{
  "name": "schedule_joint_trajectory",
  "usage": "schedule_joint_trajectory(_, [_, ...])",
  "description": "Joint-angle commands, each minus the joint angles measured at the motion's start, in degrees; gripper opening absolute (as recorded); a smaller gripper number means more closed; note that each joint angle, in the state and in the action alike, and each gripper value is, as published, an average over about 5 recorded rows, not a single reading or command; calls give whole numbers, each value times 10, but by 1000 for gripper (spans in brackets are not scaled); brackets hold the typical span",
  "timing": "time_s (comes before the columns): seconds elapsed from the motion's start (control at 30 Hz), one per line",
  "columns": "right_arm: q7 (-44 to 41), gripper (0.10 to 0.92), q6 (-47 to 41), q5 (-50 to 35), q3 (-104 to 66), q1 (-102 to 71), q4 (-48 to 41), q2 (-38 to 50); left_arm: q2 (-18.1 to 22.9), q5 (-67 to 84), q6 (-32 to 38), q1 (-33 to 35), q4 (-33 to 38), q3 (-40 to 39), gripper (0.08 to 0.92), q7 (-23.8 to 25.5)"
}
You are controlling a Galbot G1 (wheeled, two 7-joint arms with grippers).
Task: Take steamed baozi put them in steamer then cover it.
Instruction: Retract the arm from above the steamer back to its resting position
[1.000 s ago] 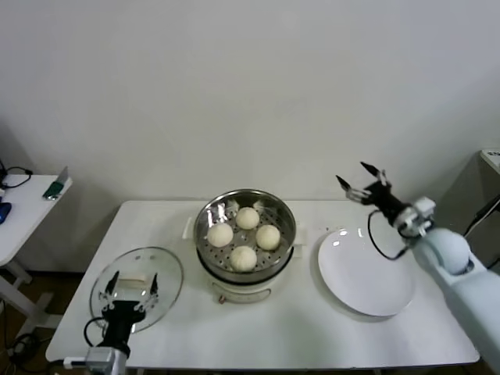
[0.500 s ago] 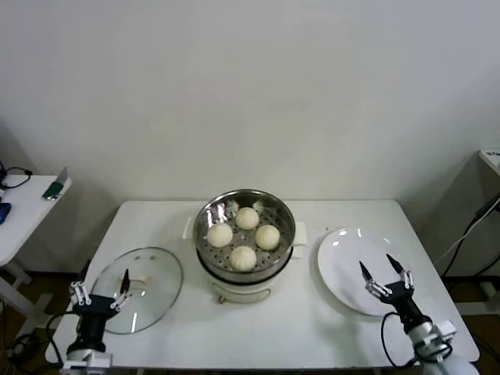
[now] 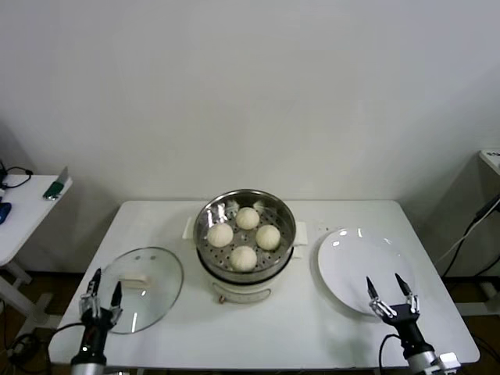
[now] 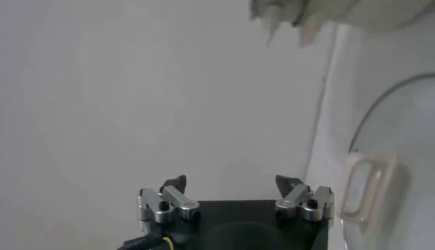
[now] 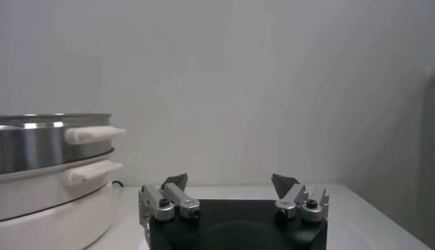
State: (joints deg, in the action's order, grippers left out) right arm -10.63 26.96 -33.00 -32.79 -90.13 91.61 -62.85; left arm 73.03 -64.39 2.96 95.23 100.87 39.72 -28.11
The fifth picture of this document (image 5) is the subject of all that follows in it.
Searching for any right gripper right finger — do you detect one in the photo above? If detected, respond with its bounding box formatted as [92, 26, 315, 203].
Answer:
[271, 173, 330, 224]

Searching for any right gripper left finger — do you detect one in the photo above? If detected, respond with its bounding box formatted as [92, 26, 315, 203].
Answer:
[137, 173, 202, 226]

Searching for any stainless steel steamer basket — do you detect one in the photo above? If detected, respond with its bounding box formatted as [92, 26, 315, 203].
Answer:
[0, 112, 127, 176]

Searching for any white electric cooker base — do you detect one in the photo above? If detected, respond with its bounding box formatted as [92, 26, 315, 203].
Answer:
[0, 147, 124, 250]

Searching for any white desk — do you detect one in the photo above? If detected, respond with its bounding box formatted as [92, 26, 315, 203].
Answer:
[419, 69, 435, 247]

